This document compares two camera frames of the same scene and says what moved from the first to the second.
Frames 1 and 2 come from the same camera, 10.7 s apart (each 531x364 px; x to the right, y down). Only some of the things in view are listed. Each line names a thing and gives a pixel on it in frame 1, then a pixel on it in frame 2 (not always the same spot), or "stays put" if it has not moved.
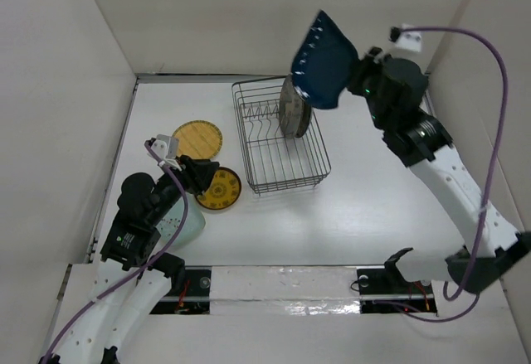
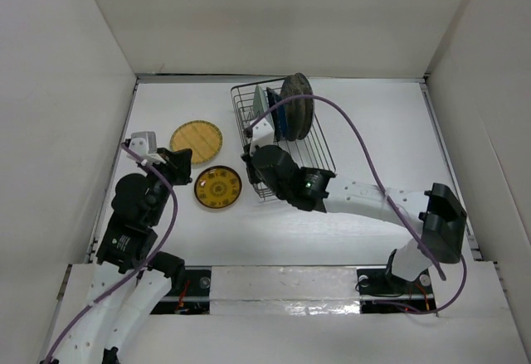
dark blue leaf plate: [324, 63] -> [280, 114]
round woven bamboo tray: [198, 139] stays put
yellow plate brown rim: [223, 191] stays put
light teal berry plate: [192, 227] -> [260, 105]
